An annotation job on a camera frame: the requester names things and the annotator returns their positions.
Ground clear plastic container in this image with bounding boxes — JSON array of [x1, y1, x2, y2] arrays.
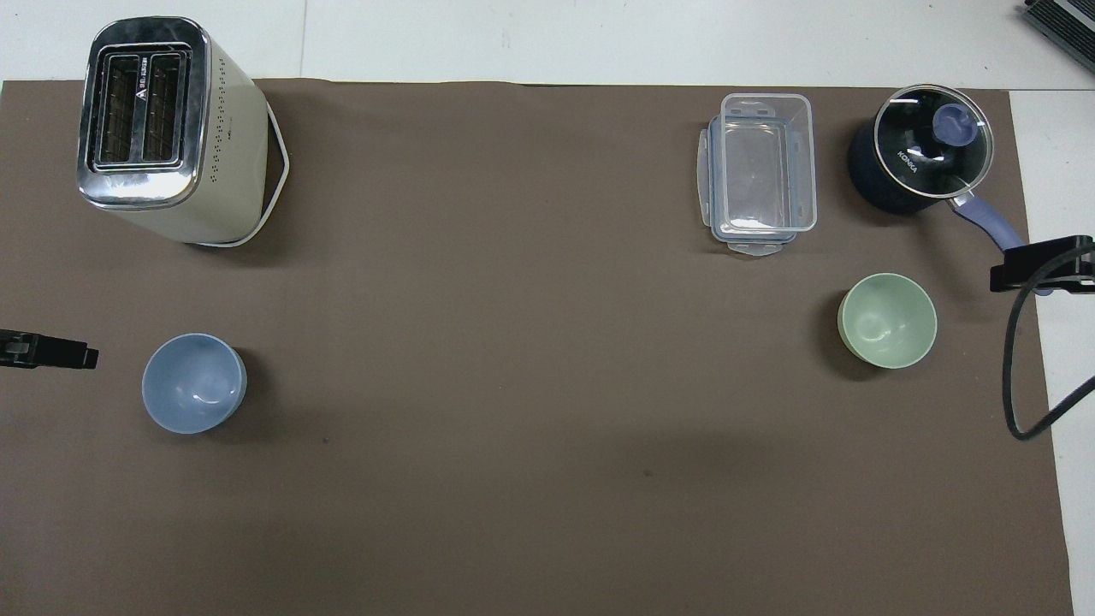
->
[[719, 92, 819, 238]]

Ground clear plastic clip lid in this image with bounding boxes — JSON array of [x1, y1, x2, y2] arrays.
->
[[699, 115, 798, 258]]

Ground cream toaster with chrome top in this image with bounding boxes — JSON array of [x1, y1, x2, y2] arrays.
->
[[77, 15, 291, 250]]

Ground glass pot lid blue knob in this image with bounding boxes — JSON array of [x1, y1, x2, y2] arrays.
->
[[873, 83, 996, 200]]

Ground blue bowl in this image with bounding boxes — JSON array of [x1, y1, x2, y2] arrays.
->
[[141, 333, 249, 435]]

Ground black cable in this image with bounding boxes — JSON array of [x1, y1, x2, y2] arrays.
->
[[1002, 246, 1095, 442]]

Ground green bowl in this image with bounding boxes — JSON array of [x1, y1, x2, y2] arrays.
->
[[837, 272, 939, 370]]

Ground dark blue pot with handle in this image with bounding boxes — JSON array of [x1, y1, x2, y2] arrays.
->
[[847, 83, 1029, 254]]

